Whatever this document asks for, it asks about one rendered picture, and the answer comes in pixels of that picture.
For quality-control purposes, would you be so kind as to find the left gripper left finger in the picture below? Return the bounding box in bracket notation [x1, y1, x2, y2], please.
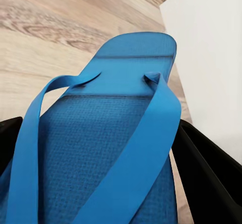
[0, 116, 23, 176]

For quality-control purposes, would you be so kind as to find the sandal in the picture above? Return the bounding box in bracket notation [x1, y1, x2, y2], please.
[0, 32, 182, 224]

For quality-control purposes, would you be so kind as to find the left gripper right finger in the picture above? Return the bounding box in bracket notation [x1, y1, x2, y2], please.
[171, 119, 242, 224]

